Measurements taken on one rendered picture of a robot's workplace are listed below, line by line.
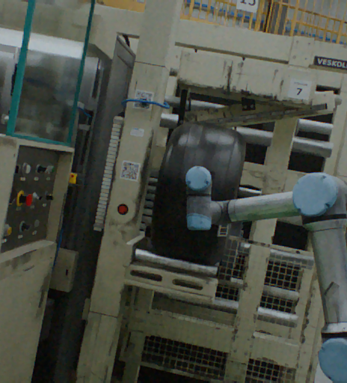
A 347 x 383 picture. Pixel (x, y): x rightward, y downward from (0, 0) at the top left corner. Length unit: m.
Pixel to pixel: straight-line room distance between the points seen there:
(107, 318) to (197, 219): 0.83
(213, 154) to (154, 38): 0.55
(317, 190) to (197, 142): 0.76
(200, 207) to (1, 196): 0.59
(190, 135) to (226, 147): 0.15
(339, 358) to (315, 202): 0.39
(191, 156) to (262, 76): 0.62
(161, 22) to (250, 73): 0.47
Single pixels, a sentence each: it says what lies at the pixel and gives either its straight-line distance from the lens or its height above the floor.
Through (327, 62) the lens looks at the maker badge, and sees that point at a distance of 2.92.
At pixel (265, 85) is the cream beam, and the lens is 2.56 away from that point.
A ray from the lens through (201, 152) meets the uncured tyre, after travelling 2.12.
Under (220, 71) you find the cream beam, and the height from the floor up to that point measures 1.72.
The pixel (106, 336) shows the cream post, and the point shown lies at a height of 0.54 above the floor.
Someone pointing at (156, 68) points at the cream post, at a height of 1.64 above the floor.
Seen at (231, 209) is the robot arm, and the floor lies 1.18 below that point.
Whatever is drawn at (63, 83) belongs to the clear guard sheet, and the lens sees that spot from 2.08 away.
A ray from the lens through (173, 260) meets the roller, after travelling 2.24.
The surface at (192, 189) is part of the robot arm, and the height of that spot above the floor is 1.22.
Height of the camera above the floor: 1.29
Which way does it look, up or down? 3 degrees down
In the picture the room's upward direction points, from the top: 11 degrees clockwise
